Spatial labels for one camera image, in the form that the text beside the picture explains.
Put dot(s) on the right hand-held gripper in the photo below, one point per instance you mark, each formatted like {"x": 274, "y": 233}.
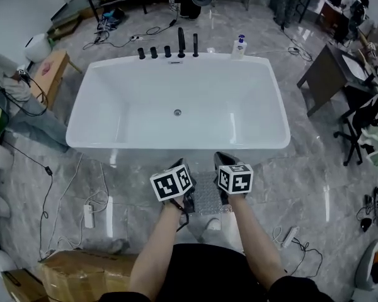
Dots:
{"x": 239, "y": 181}

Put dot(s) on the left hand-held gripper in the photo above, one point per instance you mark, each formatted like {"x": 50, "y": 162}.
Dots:
{"x": 167, "y": 186}

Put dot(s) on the grey perforated bath mat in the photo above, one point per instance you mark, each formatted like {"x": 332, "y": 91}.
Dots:
{"x": 206, "y": 190}

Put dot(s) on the person's left forearm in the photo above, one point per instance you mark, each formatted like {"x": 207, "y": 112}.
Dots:
{"x": 154, "y": 247}

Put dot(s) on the person's right forearm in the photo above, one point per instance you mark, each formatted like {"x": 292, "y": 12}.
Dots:
{"x": 255, "y": 238}

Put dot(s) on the metal bathtub drain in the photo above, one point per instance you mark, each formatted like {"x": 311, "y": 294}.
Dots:
{"x": 177, "y": 112}

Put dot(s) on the grey crumpled cloth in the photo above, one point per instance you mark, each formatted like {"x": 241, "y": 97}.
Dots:
{"x": 116, "y": 245}

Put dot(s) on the white bathtub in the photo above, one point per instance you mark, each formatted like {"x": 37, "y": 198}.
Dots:
{"x": 145, "y": 105}

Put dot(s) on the white power strip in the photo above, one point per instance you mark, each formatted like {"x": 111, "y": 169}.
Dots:
{"x": 89, "y": 215}
{"x": 138, "y": 38}
{"x": 290, "y": 236}

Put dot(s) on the white soap pump bottle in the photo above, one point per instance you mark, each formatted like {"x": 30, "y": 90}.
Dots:
{"x": 239, "y": 47}

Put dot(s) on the black hand shower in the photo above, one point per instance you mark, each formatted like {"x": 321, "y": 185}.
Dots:
{"x": 195, "y": 46}

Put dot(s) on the black bathtub knob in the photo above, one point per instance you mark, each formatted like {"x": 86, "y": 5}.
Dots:
{"x": 141, "y": 53}
{"x": 153, "y": 53}
{"x": 167, "y": 52}

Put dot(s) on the black bathtub faucet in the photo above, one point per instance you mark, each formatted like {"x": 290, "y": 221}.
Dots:
{"x": 181, "y": 42}

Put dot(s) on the brown wooden desk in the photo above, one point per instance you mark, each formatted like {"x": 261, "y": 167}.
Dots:
{"x": 327, "y": 74}

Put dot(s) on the black office chair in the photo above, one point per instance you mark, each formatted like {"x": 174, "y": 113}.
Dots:
{"x": 356, "y": 127}

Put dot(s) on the light green towel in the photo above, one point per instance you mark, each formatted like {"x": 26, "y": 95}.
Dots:
{"x": 376, "y": 146}

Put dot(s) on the small black bag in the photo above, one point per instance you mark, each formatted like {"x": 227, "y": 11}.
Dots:
{"x": 366, "y": 223}

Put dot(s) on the white sink basin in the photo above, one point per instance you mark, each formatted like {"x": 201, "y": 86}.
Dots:
{"x": 354, "y": 66}

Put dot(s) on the dark brown cardboard box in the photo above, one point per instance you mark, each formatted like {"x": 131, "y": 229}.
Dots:
{"x": 22, "y": 286}

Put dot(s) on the white beanbag chair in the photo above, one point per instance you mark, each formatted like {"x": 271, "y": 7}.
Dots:
{"x": 368, "y": 272}

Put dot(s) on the white round bin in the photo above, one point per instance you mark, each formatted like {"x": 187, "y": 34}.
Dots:
{"x": 37, "y": 47}

